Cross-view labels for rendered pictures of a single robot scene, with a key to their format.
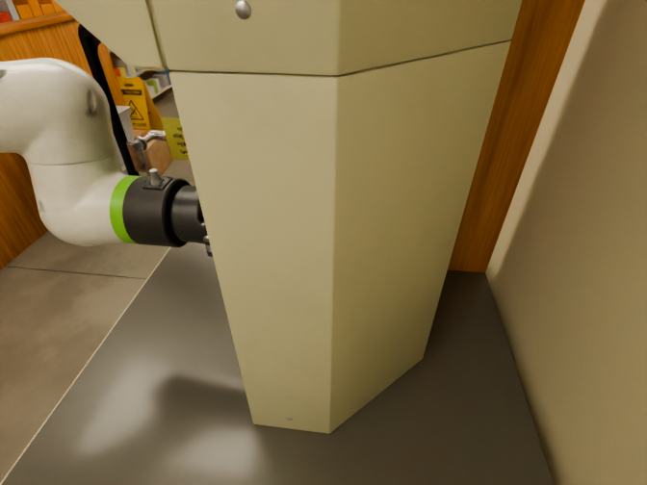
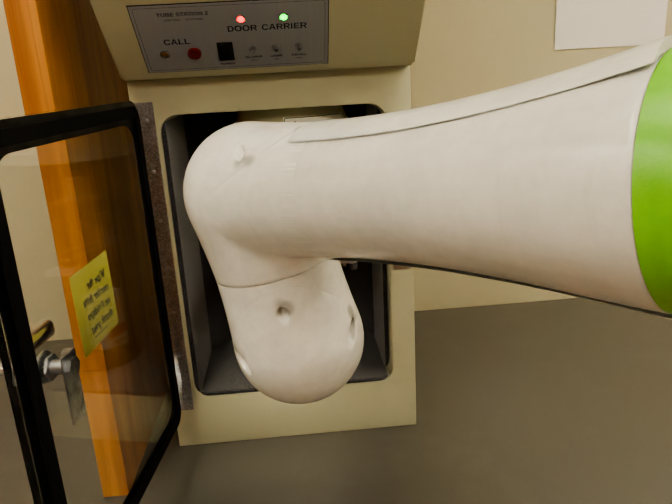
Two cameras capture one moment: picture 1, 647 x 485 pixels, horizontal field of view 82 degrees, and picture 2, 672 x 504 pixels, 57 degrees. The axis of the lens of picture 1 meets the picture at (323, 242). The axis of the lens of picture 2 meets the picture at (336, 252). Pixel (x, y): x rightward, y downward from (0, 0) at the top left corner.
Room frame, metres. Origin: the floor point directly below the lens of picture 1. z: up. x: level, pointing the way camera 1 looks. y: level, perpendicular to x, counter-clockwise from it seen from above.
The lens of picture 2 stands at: (0.49, 0.80, 1.41)
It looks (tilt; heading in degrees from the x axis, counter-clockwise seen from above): 17 degrees down; 259
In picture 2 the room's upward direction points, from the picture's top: 3 degrees counter-clockwise
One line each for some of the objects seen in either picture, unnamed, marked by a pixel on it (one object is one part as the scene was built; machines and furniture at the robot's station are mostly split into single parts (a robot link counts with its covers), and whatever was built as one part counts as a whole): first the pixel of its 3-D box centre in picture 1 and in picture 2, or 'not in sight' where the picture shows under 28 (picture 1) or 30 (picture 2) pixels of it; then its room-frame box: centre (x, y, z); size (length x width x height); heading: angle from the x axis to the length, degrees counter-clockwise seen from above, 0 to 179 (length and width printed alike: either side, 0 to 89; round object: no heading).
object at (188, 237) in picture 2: not in sight; (284, 231); (0.40, -0.04, 1.19); 0.26 x 0.24 x 0.35; 173
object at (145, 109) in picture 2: not in sight; (163, 269); (0.56, 0.07, 1.19); 0.03 x 0.02 x 0.39; 173
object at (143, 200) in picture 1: (165, 209); not in sight; (0.42, 0.21, 1.20); 0.09 x 0.06 x 0.12; 172
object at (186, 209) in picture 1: (218, 216); not in sight; (0.41, 0.14, 1.20); 0.09 x 0.08 x 0.07; 82
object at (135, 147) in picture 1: (138, 156); (67, 386); (0.62, 0.33, 1.18); 0.02 x 0.02 x 0.06; 75
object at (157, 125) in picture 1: (194, 155); (104, 323); (0.61, 0.23, 1.19); 0.30 x 0.01 x 0.40; 75
